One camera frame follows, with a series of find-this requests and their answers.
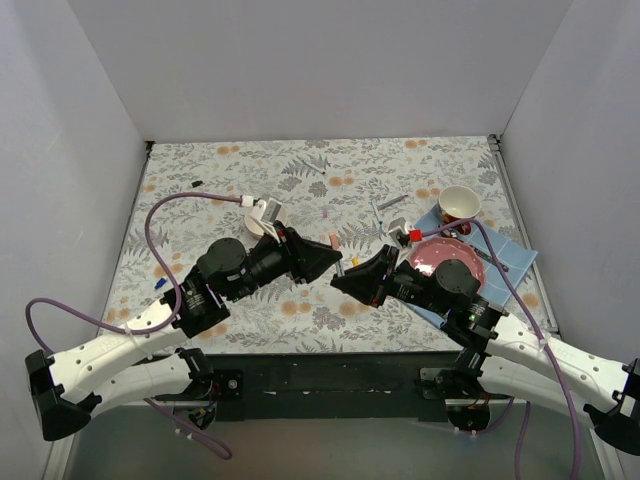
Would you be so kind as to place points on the cream bowl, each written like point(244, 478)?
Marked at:
point(255, 228)

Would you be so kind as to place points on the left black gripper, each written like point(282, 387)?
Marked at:
point(292, 253)

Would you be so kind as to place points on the blue pen cap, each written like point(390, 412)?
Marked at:
point(160, 283)

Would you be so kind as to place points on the pink dotted plate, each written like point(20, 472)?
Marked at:
point(432, 252)

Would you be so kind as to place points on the blue checked cloth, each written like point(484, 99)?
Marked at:
point(517, 258)

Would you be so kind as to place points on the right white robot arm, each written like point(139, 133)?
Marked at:
point(501, 353)

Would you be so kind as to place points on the red and white cup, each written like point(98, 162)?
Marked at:
point(457, 202)

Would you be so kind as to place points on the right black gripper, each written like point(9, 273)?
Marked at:
point(388, 276)

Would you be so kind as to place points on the black spoon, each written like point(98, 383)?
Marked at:
point(456, 232)

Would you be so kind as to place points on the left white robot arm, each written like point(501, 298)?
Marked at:
point(69, 388)

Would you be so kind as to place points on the floral tablecloth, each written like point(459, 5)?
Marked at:
point(173, 224)

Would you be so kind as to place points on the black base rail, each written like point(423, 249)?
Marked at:
point(422, 386)

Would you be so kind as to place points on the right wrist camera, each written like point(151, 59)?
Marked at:
point(403, 234)

